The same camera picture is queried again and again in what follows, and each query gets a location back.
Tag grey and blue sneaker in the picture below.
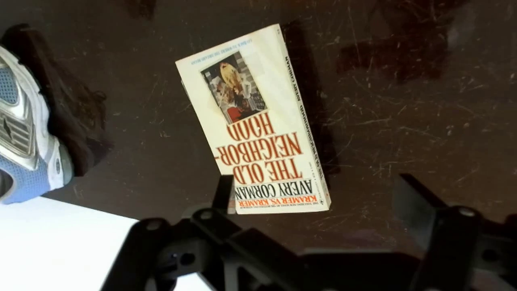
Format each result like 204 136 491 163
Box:
0 45 74 207

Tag white paperback book red title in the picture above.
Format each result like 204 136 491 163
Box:
174 22 333 216

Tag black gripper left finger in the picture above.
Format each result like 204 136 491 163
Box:
102 174 304 291

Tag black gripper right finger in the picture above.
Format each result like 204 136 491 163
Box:
396 173 486 291

